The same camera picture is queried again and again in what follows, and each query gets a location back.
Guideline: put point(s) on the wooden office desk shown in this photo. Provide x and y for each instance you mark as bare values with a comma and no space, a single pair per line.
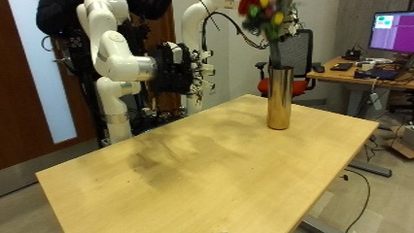
336,75

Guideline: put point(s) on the grey table foot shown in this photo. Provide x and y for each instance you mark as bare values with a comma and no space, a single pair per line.
371,169
317,226

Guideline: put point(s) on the dark laptop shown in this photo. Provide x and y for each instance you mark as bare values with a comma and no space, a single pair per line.
384,73

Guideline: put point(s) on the tall gold cylinder vase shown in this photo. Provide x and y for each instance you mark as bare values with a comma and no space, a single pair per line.
280,97

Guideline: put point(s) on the white power strip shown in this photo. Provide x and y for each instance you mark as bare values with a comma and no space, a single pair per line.
376,101

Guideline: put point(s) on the black keyboard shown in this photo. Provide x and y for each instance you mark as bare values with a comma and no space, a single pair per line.
341,66

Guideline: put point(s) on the black hanging bag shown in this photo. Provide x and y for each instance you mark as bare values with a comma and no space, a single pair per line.
57,16

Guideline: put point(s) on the brown door frosted panel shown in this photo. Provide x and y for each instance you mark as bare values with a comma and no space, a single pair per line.
22,97

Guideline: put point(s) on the black desk phone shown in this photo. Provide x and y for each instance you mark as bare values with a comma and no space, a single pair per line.
353,54

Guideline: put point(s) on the computer monitor purple screen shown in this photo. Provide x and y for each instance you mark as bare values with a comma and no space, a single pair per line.
395,32

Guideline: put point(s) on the cardboard box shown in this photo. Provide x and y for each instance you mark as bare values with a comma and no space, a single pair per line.
401,145

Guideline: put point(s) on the black mesh chair red seat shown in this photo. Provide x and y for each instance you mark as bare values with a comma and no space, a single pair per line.
301,48

